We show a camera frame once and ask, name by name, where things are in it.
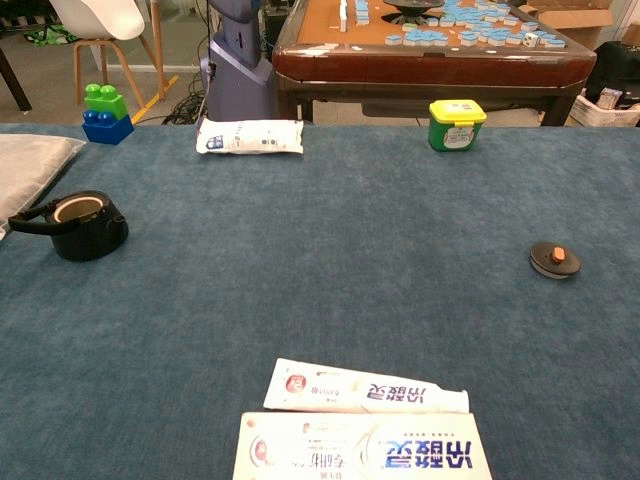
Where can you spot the black lid with orange knob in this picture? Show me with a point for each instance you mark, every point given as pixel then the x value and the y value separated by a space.
pixel 545 264

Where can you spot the small black teapot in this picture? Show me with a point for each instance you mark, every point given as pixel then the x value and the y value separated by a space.
pixel 90 242

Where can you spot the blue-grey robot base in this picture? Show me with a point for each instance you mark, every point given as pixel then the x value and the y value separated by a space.
pixel 237 75

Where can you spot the green container with yellow lid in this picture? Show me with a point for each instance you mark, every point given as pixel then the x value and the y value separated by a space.
pixel 455 132

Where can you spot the blue table cloth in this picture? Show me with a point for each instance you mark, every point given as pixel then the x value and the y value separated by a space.
pixel 320 250

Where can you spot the white blue printed pouch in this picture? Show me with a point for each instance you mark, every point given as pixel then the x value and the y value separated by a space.
pixel 250 137

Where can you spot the white toothpaste tube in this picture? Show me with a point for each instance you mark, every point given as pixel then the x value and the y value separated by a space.
pixel 350 392

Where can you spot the brown mahjong table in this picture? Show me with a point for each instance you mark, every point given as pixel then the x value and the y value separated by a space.
pixel 425 67

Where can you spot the white toothpaste box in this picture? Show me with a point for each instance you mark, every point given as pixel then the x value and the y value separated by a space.
pixel 350 450

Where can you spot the blue white mahjong tile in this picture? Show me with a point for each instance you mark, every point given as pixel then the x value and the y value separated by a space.
pixel 393 40
pixel 555 43

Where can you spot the upright white mahjong tile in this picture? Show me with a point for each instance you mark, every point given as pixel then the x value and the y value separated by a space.
pixel 344 15

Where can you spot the blue toy building block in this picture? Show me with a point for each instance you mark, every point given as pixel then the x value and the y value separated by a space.
pixel 107 132

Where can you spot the green toy building block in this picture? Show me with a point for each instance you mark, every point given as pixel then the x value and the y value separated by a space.
pixel 107 105

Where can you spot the black round table dish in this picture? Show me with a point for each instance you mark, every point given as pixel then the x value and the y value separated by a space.
pixel 412 5

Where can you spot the white die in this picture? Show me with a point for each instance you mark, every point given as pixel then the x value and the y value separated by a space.
pixel 531 40

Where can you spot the grey plastic bag package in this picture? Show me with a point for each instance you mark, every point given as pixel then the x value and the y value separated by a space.
pixel 25 165

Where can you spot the white storage basket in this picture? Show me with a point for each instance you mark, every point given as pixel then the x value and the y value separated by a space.
pixel 600 112

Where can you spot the white chair with wooden legs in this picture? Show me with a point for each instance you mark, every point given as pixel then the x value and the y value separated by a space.
pixel 95 20

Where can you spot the brown cardboard box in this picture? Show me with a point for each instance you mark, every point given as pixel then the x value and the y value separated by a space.
pixel 575 20

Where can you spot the green cloth bag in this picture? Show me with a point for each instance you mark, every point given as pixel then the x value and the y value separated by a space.
pixel 50 36

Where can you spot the black bag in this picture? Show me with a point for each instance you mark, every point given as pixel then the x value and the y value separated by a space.
pixel 617 65

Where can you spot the dark furniture leg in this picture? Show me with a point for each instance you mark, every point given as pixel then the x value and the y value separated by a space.
pixel 12 80

